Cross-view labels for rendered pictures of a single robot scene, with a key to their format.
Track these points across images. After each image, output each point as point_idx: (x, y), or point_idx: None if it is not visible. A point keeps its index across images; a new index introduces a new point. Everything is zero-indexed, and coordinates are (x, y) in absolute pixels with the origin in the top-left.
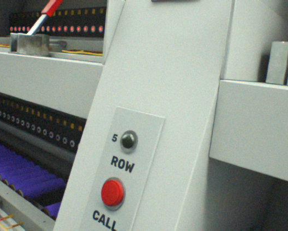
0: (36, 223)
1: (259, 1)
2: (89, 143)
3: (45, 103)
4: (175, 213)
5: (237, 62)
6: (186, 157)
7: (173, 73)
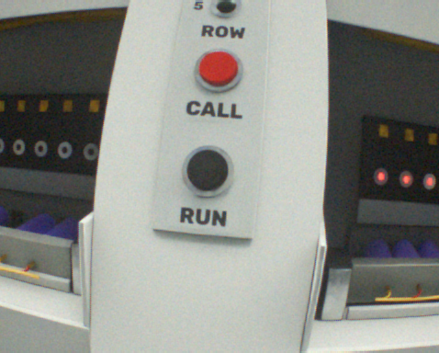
0: None
1: None
2: (145, 24)
3: (12, 13)
4: (321, 72)
5: None
6: (313, 14)
7: None
